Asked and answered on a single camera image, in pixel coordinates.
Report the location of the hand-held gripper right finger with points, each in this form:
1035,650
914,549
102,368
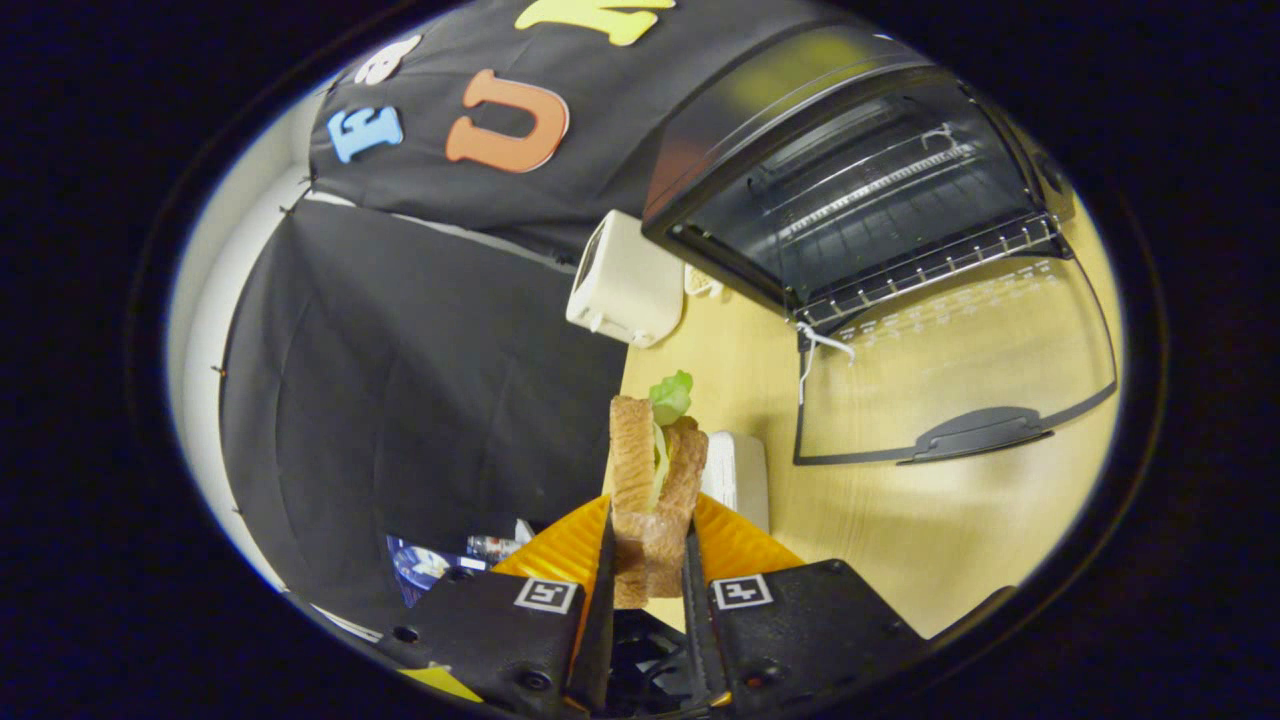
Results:
700,620

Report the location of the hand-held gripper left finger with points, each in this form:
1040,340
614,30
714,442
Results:
600,620

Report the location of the toast sandwich with lettuce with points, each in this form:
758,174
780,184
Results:
635,460

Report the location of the black toaster oven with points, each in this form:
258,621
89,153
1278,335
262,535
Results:
740,130

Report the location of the white pop-up toaster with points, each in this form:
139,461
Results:
625,285

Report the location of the white plastic container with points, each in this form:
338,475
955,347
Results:
738,480

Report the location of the blue printed object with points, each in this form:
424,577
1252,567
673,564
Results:
425,565

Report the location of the black backdrop cloth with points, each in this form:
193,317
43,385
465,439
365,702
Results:
400,380

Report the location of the small white dish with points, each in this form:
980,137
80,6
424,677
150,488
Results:
702,282

